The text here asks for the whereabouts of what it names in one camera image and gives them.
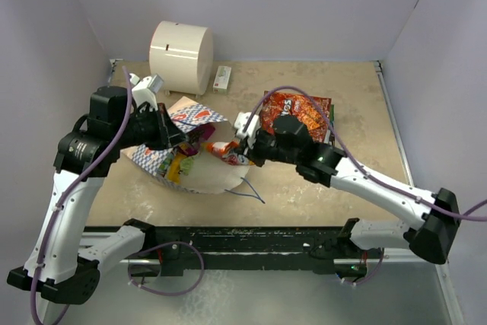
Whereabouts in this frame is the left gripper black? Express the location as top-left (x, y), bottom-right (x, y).
top-left (114, 103), bottom-right (189, 151)

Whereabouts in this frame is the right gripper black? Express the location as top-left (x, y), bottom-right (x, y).
top-left (234, 127), bottom-right (300, 167)

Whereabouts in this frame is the purple snack bag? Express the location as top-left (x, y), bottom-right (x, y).
top-left (188, 123), bottom-right (215, 150)

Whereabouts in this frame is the orange white candy bag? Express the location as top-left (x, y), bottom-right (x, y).
top-left (204, 141), bottom-right (254, 166)

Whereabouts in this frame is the yellow snack packet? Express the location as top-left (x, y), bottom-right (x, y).
top-left (165, 153), bottom-right (189, 184)

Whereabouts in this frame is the red doritos bag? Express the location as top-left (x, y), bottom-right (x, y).
top-left (259, 91), bottom-right (331, 143)

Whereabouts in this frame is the blue checkered paper bag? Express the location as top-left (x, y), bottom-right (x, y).
top-left (123, 97), bottom-right (252, 194)

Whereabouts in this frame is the green snack bag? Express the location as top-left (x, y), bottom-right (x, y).
top-left (324, 104), bottom-right (335, 146)

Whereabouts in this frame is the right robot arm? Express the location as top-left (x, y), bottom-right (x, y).
top-left (234, 113), bottom-right (460, 265)

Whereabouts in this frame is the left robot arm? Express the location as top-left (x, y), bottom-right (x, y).
top-left (7, 86), bottom-right (187, 304)

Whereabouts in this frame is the small green white box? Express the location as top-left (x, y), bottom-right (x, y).
top-left (212, 65), bottom-right (231, 94)

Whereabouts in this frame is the white cylindrical container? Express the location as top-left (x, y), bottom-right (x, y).
top-left (148, 21), bottom-right (214, 97)

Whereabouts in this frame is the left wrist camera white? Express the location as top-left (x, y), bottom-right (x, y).
top-left (129, 73), bottom-right (164, 109)

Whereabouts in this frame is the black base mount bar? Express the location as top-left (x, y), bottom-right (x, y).
top-left (128, 226), bottom-right (381, 278)

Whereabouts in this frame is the aluminium frame rail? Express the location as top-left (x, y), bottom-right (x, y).
top-left (373, 61), bottom-right (414, 185)

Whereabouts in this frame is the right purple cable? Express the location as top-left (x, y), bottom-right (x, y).
top-left (243, 86), bottom-right (487, 288)

